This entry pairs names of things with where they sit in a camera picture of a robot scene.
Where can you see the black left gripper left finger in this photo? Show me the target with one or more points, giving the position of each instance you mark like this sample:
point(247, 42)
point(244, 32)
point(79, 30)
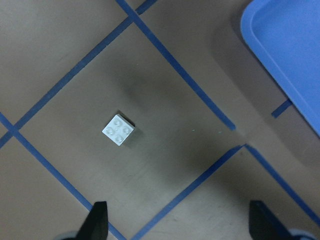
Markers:
point(96, 224)

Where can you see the blue plastic tray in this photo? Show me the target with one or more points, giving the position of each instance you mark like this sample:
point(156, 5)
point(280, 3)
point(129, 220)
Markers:
point(285, 37)

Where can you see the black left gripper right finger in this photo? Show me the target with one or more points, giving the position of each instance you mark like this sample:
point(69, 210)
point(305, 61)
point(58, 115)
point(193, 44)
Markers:
point(264, 225)

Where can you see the white block arm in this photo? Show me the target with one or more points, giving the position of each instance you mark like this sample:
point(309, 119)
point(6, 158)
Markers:
point(118, 129)

